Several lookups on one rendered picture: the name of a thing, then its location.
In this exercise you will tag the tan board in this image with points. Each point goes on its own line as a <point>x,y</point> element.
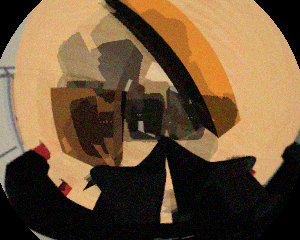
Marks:
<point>92,190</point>

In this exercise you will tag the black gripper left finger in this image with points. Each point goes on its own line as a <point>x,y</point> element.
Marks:
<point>145,179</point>

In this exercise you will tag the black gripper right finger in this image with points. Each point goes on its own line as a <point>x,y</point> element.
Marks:
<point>192,176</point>

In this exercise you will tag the brown square block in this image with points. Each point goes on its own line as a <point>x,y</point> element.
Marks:
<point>89,124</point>

